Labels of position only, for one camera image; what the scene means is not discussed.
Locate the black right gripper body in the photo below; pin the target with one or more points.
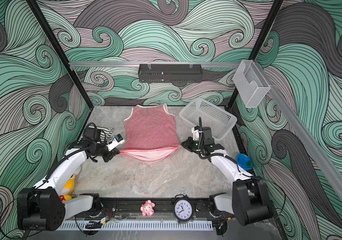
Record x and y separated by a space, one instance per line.
195 145

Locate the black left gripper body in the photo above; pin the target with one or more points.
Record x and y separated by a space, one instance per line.
103 151

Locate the black white striped tank top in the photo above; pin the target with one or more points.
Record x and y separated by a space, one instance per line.
104 135

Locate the red white striped tank top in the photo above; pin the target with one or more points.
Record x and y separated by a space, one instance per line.
150 134

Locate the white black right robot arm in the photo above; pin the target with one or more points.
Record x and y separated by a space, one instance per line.
249 201

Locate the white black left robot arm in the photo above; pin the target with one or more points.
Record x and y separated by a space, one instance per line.
40 207

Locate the white plastic laundry basket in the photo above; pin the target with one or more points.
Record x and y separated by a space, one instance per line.
220 121

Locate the blue round lid object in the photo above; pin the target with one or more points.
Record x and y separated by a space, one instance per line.
244 162

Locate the yellow red plush doll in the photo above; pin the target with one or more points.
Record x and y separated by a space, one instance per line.
68 189

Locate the black analog alarm clock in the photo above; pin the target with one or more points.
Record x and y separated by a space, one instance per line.
183 209

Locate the pink plush toy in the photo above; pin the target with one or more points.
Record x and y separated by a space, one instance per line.
147 208

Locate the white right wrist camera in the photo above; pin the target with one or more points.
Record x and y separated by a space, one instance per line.
205 134

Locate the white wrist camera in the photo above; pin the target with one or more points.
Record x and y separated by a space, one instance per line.
205 134
116 141

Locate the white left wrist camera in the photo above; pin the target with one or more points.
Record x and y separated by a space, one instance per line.
116 141

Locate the clear plastic wall bin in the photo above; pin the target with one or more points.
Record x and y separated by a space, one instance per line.
251 82

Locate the black wall shelf tray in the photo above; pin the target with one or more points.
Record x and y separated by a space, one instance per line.
177 74

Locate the white slotted cable duct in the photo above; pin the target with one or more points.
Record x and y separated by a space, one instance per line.
161 225

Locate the black vertical frame post right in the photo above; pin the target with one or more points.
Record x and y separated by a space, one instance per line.
267 25

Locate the black vertical frame post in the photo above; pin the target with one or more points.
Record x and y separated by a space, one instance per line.
267 25
33 5

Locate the black vertical frame post left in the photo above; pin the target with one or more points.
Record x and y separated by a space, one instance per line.
33 5

